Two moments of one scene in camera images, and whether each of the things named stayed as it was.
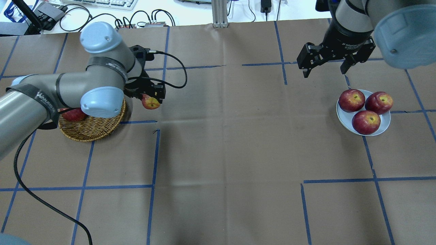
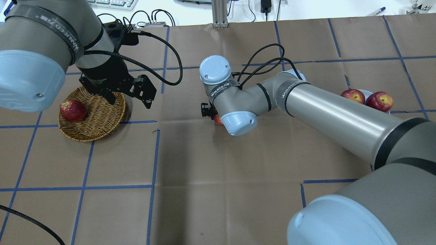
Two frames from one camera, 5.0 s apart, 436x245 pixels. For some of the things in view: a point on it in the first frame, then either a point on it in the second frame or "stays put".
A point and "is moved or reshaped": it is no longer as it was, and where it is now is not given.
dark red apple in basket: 74,114 stays put
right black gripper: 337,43 -> 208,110
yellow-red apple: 150,102 is moved or reshaped
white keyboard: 127,5 stays put
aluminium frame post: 219,10 stays put
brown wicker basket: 90,129 stays put
